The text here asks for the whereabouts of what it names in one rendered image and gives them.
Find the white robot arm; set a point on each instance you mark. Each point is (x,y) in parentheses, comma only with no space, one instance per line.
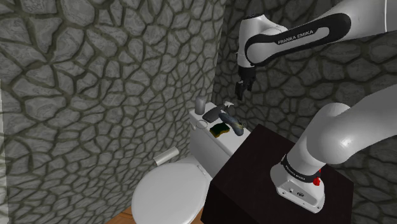
(341,136)

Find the dark robot stand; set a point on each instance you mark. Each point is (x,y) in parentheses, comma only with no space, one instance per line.
(257,173)

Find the white toilet paper roll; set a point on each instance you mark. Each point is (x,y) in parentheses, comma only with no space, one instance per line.
(166,156)

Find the yellow and green sponge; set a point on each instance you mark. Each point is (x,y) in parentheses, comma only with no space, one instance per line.
(219,129)

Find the blue-grey spray bottle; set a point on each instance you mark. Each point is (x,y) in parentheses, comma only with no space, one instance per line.
(232,123)

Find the grey cylindrical cup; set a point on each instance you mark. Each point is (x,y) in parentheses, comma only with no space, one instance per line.
(200,105)

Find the dark grey spray bottle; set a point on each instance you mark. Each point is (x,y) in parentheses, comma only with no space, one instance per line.
(214,113)

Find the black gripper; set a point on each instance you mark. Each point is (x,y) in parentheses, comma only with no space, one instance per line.
(247,74)

